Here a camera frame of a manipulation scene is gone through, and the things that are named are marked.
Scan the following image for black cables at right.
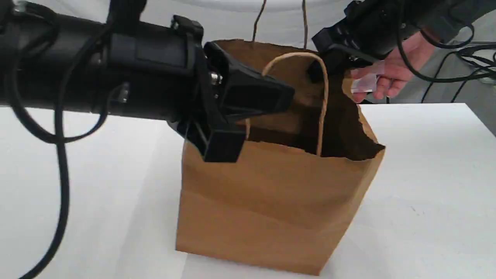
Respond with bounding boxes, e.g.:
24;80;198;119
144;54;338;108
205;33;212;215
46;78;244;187
420;41;496;103

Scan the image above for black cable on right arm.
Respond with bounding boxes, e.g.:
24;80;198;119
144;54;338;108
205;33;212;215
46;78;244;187
395;0;496;83

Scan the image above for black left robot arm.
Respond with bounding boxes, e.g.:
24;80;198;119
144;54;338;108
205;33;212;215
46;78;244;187
1;0;295;162

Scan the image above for dark sleeved forearm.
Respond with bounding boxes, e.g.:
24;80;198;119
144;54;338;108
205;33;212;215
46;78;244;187
421;0;496;43

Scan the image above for clear plastic packet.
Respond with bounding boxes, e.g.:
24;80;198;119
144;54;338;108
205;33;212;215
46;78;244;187
351;61;385;94

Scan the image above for brown paper bag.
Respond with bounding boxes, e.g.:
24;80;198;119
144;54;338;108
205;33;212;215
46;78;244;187
176;20;386;276

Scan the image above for grey backdrop cloth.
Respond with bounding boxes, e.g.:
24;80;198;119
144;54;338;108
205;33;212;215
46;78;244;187
32;0;495;102

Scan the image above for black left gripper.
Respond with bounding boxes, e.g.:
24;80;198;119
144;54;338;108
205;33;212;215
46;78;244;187
167;15;295;163

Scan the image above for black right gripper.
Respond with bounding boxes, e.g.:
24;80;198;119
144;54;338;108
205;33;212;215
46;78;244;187
307;0;417;83

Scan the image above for person's bare hand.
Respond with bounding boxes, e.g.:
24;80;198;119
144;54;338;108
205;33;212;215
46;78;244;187
353;32;436;103

